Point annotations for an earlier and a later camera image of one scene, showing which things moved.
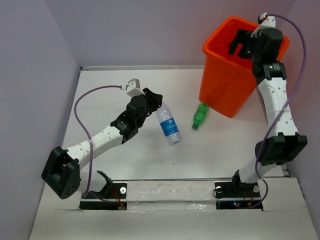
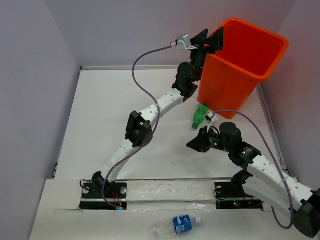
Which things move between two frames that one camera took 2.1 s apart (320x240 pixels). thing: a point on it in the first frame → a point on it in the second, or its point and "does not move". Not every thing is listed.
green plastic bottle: (200, 115) does not move
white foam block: (170, 191) does not move
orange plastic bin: (227, 81) does not move
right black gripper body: (253, 42) → (214, 140)
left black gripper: (154, 100) → (214, 42)
